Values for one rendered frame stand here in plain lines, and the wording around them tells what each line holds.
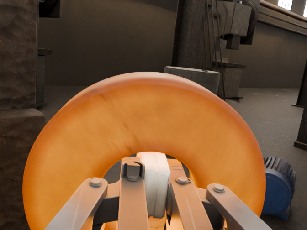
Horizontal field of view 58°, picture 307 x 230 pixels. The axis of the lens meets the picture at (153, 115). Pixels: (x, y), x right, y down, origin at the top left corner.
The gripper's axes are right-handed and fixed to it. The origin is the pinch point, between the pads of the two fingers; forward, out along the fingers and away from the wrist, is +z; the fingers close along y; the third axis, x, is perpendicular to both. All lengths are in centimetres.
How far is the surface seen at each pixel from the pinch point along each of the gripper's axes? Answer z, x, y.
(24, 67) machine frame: 35.1, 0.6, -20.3
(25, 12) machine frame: 35.6, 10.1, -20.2
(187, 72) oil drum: 243, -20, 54
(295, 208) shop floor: 151, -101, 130
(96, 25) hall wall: 714, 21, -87
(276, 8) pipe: 1068, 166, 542
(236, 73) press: 729, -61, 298
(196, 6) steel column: 405, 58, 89
